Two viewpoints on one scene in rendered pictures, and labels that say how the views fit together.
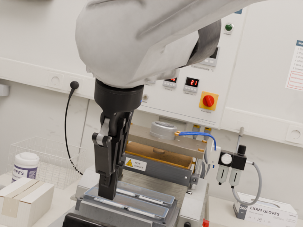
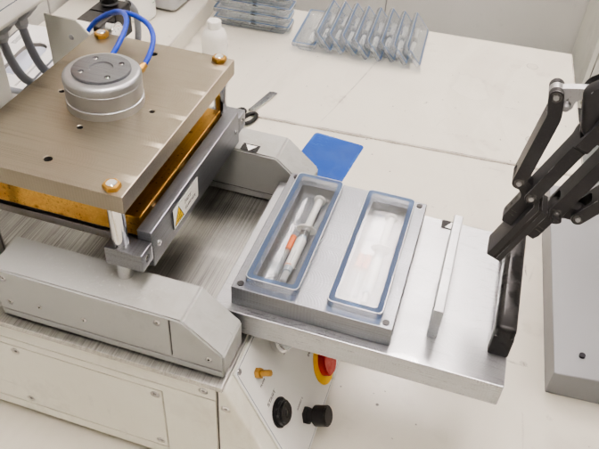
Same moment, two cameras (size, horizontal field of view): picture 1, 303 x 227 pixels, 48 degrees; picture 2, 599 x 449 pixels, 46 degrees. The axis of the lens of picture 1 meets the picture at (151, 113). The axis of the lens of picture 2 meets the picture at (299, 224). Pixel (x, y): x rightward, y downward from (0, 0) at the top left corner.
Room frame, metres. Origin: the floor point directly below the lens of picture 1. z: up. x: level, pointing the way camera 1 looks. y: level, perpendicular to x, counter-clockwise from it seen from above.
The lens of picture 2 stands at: (0.77, 0.56, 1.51)
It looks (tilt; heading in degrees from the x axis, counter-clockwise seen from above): 42 degrees down; 273
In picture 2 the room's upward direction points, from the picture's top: 4 degrees clockwise
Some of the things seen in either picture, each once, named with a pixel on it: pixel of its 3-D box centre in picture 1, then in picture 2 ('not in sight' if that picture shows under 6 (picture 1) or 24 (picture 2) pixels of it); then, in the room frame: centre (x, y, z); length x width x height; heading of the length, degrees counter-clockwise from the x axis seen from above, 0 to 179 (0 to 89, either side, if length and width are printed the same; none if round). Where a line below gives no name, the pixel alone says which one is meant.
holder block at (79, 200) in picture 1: (130, 204); (335, 249); (0.76, 0.00, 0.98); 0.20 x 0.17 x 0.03; 79
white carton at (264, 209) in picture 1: (263, 210); (28, 72); (1.35, -0.54, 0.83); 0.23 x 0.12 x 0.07; 86
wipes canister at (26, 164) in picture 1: (25, 173); not in sight; (1.23, 0.42, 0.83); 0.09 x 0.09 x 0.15
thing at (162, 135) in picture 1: (168, 144); (92, 106); (1.04, -0.07, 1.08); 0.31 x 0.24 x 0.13; 79
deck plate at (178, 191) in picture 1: (152, 189); (100, 224); (1.05, -0.05, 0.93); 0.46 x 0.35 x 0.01; 169
